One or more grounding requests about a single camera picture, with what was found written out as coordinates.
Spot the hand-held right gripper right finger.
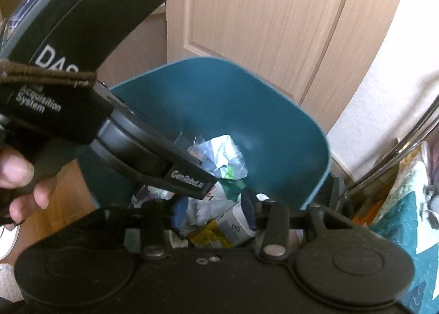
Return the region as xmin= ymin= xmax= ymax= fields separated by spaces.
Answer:
xmin=240 ymin=192 xmax=371 ymax=263

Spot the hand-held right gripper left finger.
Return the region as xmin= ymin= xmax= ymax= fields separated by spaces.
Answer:
xmin=99 ymin=197 xmax=191 ymax=261

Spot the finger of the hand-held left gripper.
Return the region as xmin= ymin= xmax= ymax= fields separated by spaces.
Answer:
xmin=144 ymin=118 xmax=218 ymax=200

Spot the white plastic bottle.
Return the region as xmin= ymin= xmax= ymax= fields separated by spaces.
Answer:
xmin=218 ymin=194 xmax=263 ymax=248

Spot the purple foil wrapper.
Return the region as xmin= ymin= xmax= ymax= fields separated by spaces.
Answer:
xmin=132 ymin=185 xmax=155 ymax=206

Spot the teal plastic bin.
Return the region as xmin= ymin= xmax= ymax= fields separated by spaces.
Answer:
xmin=79 ymin=57 xmax=331 ymax=253

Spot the person's left hand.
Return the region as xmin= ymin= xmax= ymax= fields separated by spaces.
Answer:
xmin=0 ymin=146 xmax=59 ymax=224

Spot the white crumpled tissue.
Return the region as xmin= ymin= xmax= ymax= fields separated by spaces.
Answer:
xmin=185 ymin=197 xmax=239 ymax=229

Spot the yellow wrapper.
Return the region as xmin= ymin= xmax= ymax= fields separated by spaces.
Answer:
xmin=188 ymin=220 xmax=237 ymax=249

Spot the crumpled clear plastic wrapper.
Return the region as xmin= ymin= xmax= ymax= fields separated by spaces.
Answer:
xmin=190 ymin=134 xmax=249 ymax=181

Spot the black plastic object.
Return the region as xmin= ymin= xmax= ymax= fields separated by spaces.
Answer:
xmin=324 ymin=173 xmax=347 ymax=213

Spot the teal patterned quilt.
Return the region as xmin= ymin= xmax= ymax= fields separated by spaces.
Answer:
xmin=368 ymin=143 xmax=439 ymax=314

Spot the wooden door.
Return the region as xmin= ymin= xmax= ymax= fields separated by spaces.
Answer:
xmin=166 ymin=0 xmax=412 ymax=133

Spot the brown wrist strap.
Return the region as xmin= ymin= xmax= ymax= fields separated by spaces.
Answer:
xmin=0 ymin=60 xmax=98 ymax=90

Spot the chrome chair frame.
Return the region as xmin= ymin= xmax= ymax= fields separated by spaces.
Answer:
xmin=346 ymin=95 xmax=439 ymax=212

